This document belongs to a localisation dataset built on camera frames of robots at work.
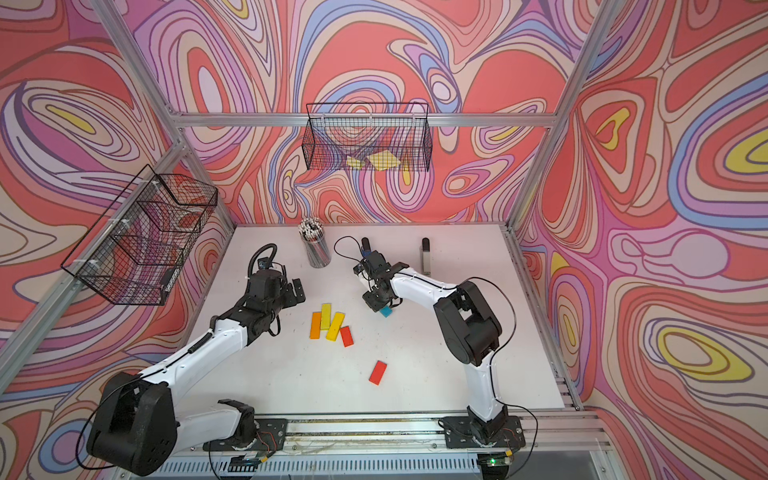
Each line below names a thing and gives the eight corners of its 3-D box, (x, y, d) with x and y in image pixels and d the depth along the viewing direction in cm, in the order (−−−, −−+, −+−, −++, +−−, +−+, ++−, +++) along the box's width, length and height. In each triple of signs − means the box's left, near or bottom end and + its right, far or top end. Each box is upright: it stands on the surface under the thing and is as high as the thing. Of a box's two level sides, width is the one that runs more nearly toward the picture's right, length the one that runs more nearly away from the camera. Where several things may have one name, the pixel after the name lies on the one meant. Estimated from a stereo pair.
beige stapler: (422, 274, 106) (423, 265, 102) (422, 246, 115) (423, 237, 111) (429, 274, 106) (431, 266, 102) (428, 246, 115) (430, 237, 111)
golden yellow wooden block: (326, 340, 92) (325, 337, 90) (336, 314, 98) (335, 311, 96) (335, 342, 92) (335, 339, 90) (345, 316, 97) (344, 313, 96)
